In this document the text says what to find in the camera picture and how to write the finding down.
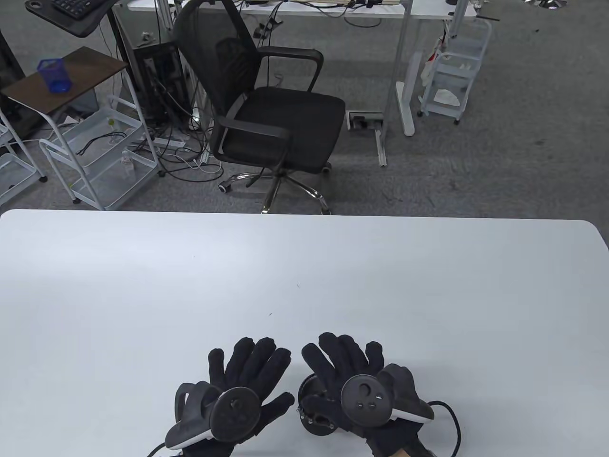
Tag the person's left hand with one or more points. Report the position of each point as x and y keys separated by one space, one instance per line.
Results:
x=257 y=366

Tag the person's right hand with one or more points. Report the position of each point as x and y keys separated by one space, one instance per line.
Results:
x=338 y=362

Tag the black mesh pen holder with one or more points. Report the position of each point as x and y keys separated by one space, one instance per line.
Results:
x=319 y=430

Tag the person's right forearm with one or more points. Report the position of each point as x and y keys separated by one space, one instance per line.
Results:
x=405 y=452

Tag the grey right hand controller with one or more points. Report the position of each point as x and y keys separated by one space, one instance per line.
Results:
x=366 y=400

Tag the grey hand controller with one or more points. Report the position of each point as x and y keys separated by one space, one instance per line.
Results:
x=366 y=400
x=233 y=414

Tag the grey left hand controller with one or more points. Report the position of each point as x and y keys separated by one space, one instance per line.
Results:
x=233 y=414

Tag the clear spray bottle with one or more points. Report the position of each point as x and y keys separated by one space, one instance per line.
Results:
x=127 y=164

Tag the white power strip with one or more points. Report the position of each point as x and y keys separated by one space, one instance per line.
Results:
x=169 y=142

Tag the grey floor socket box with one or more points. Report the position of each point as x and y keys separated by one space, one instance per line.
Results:
x=364 y=121

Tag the black mesh office chair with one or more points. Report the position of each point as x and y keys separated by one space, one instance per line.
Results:
x=280 y=124

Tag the white crumpled cloth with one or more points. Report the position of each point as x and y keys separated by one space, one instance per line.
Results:
x=447 y=97

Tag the black computer tower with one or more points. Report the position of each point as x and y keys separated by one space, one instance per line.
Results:
x=162 y=71

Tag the white plastic bag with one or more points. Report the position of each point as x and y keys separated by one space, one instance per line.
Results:
x=433 y=66

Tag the white plastic rolling cart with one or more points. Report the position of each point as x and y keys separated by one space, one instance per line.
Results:
x=468 y=52

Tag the blue mesh pen cup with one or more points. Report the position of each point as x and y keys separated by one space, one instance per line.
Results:
x=57 y=78

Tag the black keyboard tray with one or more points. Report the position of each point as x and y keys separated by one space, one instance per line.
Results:
x=81 y=26

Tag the black keyboard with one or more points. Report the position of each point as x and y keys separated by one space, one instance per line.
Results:
x=76 y=5

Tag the chrome chair base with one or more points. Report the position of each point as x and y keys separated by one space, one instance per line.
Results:
x=547 y=4

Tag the brown side table white frame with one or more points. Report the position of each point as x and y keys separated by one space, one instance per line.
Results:
x=71 y=76

